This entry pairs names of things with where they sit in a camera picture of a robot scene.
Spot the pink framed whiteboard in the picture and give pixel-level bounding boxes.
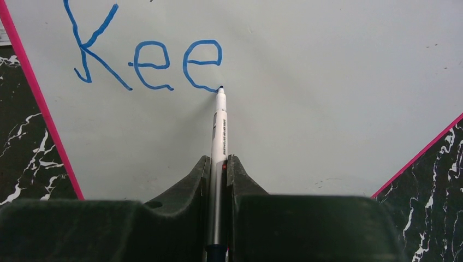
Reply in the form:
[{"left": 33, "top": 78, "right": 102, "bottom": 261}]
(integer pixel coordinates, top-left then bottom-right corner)
[{"left": 1, "top": 1, "right": 462, "bottom": 200}]

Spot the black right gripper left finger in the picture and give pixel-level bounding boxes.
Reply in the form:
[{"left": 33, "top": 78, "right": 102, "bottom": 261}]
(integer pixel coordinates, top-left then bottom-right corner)
[{"left": 1, "top": 156, "right": 210, "bottom": 261}]

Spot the white whiteboard marker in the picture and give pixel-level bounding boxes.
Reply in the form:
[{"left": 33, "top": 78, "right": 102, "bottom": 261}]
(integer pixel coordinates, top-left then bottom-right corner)
[{"left": 205, "top": 86, "right": 228, "bottom": 261}]

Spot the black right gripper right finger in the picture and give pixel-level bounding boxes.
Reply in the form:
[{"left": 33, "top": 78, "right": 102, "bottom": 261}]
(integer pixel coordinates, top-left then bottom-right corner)
[{"left": 227, "top": 155, "right": 407, "bottom": 261}]

